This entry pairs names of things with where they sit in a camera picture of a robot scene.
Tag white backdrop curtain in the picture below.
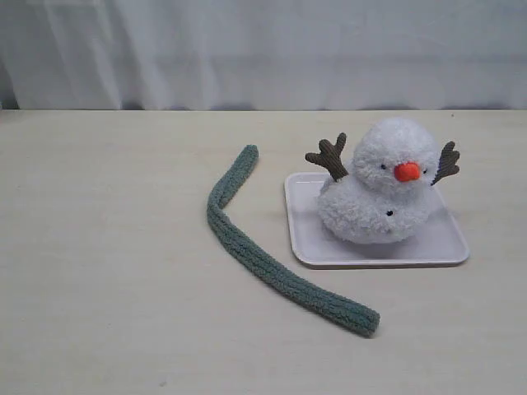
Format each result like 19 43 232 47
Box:
1 1 526 110

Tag white plush snowman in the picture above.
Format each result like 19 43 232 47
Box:
305 117 460 244

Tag white square plastic tray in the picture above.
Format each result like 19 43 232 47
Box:
284 172 470 270

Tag green knitted scarf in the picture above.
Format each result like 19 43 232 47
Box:
206 144 380 338

